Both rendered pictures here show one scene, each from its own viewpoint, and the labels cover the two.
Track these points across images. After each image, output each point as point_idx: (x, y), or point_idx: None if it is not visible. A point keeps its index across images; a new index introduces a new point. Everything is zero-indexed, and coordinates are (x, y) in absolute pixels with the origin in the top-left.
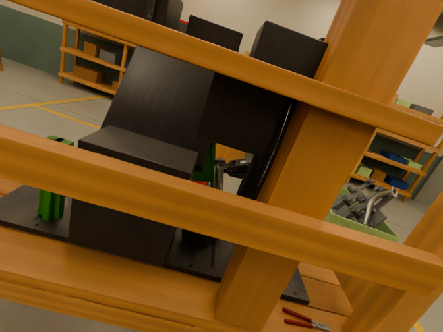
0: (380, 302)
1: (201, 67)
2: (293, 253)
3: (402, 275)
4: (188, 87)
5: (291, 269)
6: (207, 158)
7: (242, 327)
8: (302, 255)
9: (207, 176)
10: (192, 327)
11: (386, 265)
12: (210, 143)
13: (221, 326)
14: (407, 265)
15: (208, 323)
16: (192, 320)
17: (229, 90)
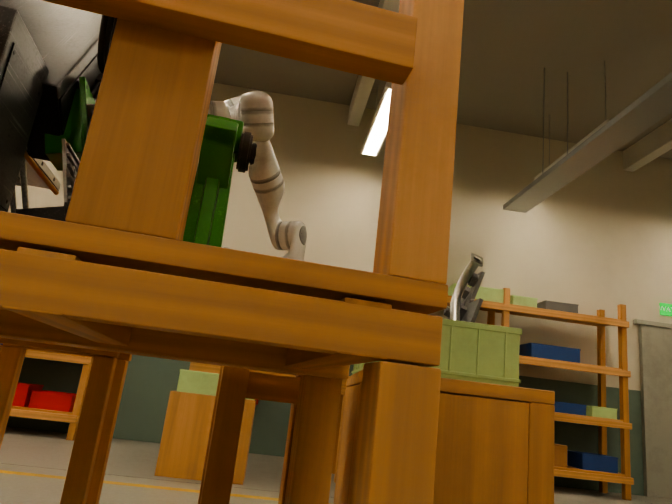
0: (391, 166)
1: (61, 13)
2: (176, 0)
3: (355, 29)
4: (37, 24)
5: (198, 79)
6: (74, 108)
7: (131, 232)
8: (191, 3)
9: (77, 141)
10: (10, 251)
11: (324, 14)
12: (76, 79)
13: (82, 231)
14: (354, 13)
15: (50, 226)
16: (9, 223)
17: None
